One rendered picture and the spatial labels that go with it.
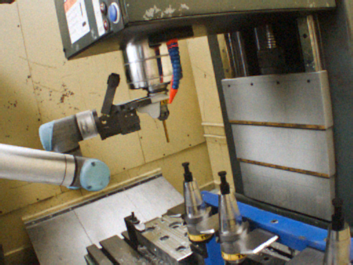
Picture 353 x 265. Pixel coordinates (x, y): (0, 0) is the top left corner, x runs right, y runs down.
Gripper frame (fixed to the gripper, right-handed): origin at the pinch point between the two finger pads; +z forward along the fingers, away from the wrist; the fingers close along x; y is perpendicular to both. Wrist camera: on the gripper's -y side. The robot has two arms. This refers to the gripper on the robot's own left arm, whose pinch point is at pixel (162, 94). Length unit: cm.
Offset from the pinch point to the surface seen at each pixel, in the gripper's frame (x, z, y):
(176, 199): -87, 9, 69
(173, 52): 19.0, 1.3, -10.4
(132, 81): 4.1, -7.6, -6.0
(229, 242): 45, -4, 23
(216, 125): -104, 49, 38
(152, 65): 7.8, -2.0, -8.5
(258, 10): 26.9, 20.0, -14.9
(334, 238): 64, 4, 15
